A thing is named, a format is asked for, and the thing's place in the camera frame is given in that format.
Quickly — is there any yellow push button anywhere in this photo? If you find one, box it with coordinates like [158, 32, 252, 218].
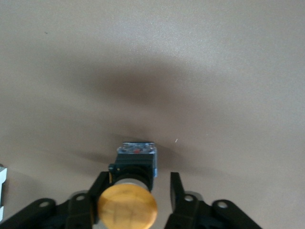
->
[98, 141, 159, 229]

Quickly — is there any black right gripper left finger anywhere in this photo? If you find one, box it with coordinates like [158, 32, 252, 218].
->
[0, 171, 112, 229]

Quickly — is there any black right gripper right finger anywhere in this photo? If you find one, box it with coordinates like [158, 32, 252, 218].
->
[164, 171, 265, 229]

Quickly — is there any white red circuit breaker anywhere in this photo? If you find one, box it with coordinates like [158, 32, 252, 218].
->
[0, 163, 8, 221]

